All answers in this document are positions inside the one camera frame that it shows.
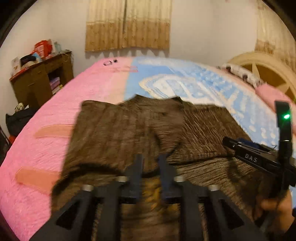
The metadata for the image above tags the right hand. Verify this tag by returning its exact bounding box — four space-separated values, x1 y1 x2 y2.
254 190 295 234

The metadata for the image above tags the brown knitted sweater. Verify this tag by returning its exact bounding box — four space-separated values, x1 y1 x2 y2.
51 95 273 240

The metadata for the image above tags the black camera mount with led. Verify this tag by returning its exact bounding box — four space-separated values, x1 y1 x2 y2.
274 101 292 162

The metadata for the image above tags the white patterned pillow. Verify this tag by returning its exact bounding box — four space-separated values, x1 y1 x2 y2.
217 63 265 89

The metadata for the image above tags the cream wooden headboard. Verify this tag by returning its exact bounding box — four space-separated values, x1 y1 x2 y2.
228 51 295 102

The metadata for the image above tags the pink pillow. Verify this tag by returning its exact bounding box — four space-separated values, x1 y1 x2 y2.
255 83 296 135

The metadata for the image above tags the pink and blue bed blanket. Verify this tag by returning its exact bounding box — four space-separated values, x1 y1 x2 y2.
1 57 278 240

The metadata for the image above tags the black bag on floor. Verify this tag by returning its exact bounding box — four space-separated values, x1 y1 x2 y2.
6 102 36 137

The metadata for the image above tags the small black device on bed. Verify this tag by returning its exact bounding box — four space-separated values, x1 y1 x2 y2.
103 59 118 66

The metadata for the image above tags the beige curtain on right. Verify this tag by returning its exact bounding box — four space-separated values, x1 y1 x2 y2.
255 1 295 71

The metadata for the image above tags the beige patterned window curtain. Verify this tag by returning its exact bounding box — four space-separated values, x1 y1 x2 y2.
85 0 172 52

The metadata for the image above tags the dark wooden desk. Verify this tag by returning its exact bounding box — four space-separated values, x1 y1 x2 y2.
10 50 74 109

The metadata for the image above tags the red gift bag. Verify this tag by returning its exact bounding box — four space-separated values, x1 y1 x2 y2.
34 40 52 59

